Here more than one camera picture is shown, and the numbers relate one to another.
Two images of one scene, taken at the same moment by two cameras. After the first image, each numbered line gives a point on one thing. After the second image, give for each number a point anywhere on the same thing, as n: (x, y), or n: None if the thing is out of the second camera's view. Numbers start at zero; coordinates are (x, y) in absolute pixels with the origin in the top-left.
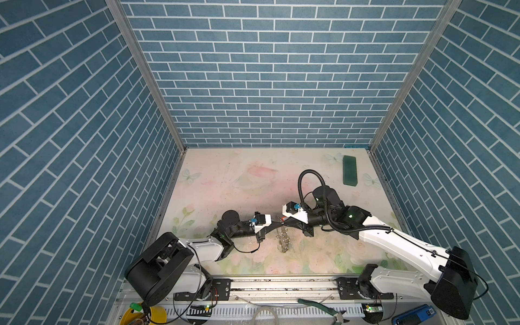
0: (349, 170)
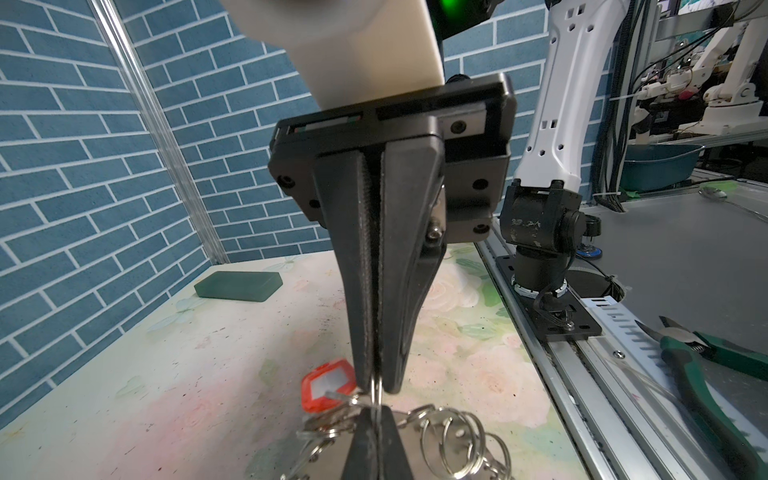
0: (239, 285)
